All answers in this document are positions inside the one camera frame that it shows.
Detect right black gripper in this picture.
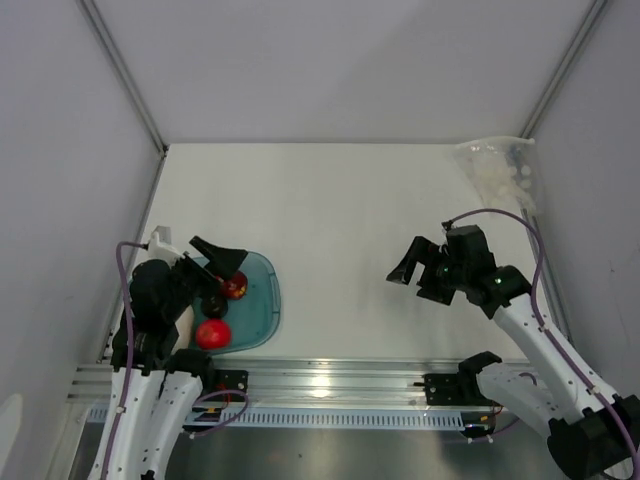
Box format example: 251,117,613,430
387,236,469,306

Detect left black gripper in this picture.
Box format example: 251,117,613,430
164,235,247,320

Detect dark red apple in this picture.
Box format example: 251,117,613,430
220,271,249,300

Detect white radish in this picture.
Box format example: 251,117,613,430
172,306,195,353

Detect bright red tomato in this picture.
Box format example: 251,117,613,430
195,319,232,350

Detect clear zip top bag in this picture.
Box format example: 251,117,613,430
451,136,543,214

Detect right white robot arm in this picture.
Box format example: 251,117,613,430
387,226,639,479

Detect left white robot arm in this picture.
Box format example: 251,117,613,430
89,233,248,479

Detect teal plastic tray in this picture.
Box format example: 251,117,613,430
124,251,284,357

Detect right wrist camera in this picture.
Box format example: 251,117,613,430
446,225,489,262

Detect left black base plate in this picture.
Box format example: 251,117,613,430
202,369,249,404

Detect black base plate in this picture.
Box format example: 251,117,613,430
202,369,249,404
413,373,493,407

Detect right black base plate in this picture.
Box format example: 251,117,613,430
413,373,493,407

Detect aluminium mounting rail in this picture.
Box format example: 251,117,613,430
67,357,541,412

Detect white slotted cable duct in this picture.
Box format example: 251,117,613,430
85,405,464,431

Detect right aluminium frame post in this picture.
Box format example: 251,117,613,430
519,0,614,139

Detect aluminium frame post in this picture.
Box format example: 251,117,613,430
76,0,168,155
519,0,614,139

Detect left aluminium frame post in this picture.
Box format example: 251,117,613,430
76,0,168,155

